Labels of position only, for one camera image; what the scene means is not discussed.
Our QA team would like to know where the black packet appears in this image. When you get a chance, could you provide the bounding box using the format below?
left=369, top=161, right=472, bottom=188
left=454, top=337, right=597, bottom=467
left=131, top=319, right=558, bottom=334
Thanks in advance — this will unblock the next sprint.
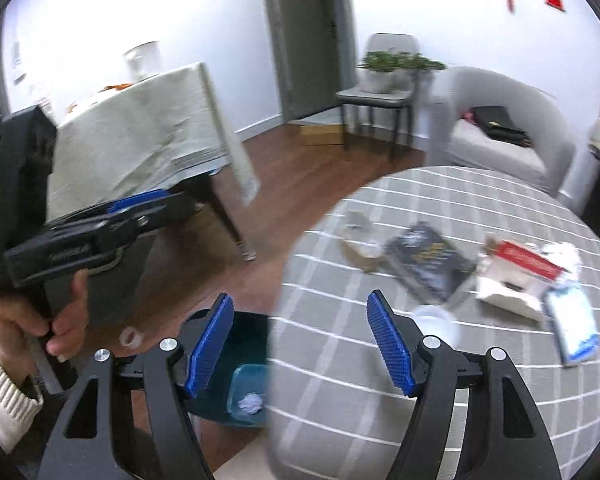
left=384, top=221, right=478, bottom=306

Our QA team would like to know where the grey door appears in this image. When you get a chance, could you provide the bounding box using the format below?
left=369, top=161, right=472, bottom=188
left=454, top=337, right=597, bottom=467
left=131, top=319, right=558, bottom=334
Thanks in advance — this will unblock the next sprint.
left=260, top=0, right=356, bottom=126

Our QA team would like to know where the grey armchair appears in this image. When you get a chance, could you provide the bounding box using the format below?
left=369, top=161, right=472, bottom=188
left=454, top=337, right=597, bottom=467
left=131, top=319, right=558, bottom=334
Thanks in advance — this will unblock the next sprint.
left=430, top=66, right=578, bottom=198

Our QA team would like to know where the crumpled silvery white wrapper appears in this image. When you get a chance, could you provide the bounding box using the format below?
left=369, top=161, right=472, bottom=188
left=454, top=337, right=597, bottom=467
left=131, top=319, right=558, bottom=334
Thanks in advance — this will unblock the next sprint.
left=540, top=242, right=583, bottom=286

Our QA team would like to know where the clear plastic wrapper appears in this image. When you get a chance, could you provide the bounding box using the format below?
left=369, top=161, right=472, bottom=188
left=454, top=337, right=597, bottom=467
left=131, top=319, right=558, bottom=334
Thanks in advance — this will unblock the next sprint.
left=340, top=209, right=387, bottom=277

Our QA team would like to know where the grey checked tablecloth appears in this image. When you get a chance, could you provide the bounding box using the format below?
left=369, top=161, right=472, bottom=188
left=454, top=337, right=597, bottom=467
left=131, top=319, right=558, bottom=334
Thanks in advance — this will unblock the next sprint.
left=267, top=165, right=600, bottom=480

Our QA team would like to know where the red and white paper box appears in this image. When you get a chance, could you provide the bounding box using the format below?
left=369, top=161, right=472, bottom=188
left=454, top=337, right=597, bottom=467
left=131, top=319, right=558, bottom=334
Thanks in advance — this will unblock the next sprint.
left=475, top=234, right=566, bottom=321

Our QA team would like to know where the white round lid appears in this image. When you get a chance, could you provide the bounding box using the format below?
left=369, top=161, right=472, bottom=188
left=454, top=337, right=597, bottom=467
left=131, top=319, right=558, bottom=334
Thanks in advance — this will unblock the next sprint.
left=411, top=306, right=462, bottom=348

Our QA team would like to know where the potted green plant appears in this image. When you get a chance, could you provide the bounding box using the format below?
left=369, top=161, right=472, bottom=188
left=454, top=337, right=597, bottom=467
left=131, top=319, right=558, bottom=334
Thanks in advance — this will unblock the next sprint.
left=357, top=50, right=448, bottom=95

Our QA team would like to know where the dark wooden dining table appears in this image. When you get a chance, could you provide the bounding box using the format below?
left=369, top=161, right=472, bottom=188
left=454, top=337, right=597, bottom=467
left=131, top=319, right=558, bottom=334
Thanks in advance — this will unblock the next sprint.
left=195, top=169, right=257, bottom=262

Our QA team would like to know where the person's left hand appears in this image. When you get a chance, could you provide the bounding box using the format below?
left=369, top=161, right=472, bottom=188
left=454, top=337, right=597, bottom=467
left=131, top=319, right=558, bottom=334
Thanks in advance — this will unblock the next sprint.
left=0, top=269, right=90, bottom=376

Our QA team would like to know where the grey chair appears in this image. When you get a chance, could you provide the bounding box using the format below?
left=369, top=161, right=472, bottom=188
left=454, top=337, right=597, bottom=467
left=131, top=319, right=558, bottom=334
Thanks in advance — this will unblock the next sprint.
left=336, top=33, right=422, bottom=161

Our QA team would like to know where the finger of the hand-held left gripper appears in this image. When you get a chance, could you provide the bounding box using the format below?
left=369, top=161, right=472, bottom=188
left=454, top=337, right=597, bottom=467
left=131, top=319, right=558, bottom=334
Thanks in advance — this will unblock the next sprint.
left=107, top=189, right=171, bottom=213
left=97, top=192, right=199, bottom=251

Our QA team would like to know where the dark teal trash bin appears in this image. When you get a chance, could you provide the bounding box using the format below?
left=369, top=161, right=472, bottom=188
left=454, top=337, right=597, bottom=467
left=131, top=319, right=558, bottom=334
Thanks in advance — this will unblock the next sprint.
left=182, top=310, right=272, bottom=428

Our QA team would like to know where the black bag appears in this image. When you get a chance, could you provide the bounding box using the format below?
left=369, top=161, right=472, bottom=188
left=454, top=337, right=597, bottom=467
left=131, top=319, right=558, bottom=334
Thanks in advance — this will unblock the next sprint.
left=462, top=105, right=531, bottom=148

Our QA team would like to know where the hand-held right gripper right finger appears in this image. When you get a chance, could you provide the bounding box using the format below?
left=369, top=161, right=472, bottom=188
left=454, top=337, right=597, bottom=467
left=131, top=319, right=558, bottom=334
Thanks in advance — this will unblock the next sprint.
left=366, top=290, right=563, bottom=480

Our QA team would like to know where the person's left forearm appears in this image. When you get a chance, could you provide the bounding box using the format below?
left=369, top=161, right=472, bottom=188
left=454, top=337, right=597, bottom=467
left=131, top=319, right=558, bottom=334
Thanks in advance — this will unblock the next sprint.
left=0, top=330, right=45, bottom=453

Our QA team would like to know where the white paper ball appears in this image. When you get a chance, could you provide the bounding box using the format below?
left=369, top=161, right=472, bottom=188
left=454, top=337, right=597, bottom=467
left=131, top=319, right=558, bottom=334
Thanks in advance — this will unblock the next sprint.
left=236, top=392, right=267, bottom=415

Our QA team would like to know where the blue and white packet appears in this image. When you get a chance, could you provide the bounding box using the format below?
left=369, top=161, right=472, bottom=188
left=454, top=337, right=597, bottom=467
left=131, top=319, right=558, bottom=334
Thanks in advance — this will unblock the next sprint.
left=544, top=280, right=600, bottom=367

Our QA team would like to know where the cardboard box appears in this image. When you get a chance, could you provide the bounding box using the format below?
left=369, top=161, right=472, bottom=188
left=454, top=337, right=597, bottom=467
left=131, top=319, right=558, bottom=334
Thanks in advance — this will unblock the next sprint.
left=300, top=122, right=346, bottom=147

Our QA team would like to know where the beige dining tablecloth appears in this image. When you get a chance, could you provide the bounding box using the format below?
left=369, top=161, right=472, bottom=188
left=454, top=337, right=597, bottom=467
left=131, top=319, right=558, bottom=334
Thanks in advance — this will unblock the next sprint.
left=45, top=62, right=261, bottom=211

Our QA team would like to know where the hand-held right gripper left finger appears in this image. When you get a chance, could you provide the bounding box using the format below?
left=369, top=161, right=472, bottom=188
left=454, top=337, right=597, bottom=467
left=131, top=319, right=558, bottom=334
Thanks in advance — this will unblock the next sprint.
left=39, top=292, right=236, bottom=480

